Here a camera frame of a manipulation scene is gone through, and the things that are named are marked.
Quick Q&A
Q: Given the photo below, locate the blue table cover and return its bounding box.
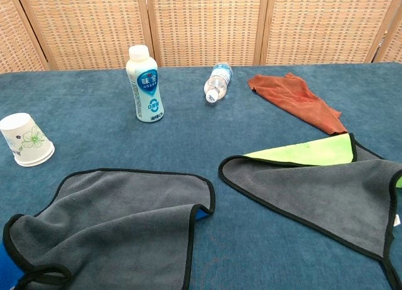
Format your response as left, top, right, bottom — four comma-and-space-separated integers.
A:
0, 62, 402, 290

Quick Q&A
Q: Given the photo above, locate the clear plastic water bottle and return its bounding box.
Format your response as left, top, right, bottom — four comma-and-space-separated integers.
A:
204, 62, 234, 104

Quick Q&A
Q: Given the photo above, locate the white yogurt drink bottle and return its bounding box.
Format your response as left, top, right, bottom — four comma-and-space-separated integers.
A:
126, 45, 165, 124

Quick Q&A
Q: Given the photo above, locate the orange microfiber cloth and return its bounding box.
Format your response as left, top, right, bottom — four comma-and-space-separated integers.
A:
247, 72, 349, 136

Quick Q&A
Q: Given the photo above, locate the woven rattan screen panel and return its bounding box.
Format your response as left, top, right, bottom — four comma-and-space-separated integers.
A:
0, 0, 50, 74
259, 0, 399, 66
144, 0, 270, 68
9, 0, 155, 71
374, 7, 402, 63

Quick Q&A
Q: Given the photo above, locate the grey and blue cloth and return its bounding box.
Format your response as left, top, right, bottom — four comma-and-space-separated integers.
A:
0, 168, 216, 290

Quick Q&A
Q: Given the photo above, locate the grey and green cloth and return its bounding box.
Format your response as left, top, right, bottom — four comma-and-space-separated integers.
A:
218, 132, 402, 290

